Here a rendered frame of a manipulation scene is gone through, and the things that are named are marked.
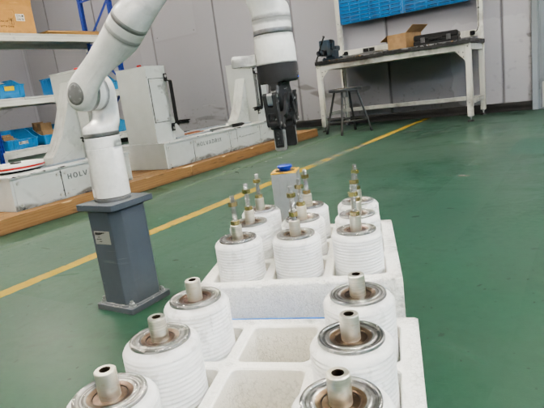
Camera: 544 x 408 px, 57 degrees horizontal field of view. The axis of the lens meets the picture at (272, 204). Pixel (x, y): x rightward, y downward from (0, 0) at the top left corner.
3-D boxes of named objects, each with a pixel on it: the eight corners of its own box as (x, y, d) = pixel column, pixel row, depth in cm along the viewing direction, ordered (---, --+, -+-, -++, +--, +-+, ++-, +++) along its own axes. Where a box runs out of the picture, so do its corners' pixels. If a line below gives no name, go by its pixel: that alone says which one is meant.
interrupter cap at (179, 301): (160, 312, 71) (159, 308, 71) (181, 291, 79) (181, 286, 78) (210, 312, 70) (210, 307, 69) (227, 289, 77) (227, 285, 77)
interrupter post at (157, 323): (147, 346, 62) (142, 320, 61) (156, 336, 64) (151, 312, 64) (165, 346, 62) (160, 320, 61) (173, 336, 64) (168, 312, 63)
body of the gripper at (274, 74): (289, 56, 87) (295, 111, 89) (301, 57, 95) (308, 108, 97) (248, 62, 89) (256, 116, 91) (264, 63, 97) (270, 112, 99)
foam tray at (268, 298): (209, 371, 101) (195, 288, 98) (250, 292, 139) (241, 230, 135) (410, 368, 94) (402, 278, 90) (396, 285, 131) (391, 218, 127)
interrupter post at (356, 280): (348, 300, 67) (346, 277, 67) (350, 293, 70) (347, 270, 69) (366, 300, 67) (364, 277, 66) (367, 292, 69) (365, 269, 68)
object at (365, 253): (395, 323, 97) (388, 233, 93) (346, 331, 96) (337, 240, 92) (380, 303, 106) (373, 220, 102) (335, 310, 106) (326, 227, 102)
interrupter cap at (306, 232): (271, 242, 97) (271, 239, 97) (282, 231, 104) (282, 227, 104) (310, 241, 95) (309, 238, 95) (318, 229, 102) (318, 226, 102)
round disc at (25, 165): (-23, 176, 286) (-26, 167, 285) (27, 167, 311) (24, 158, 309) (6, 176, 270) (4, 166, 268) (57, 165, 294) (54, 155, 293)
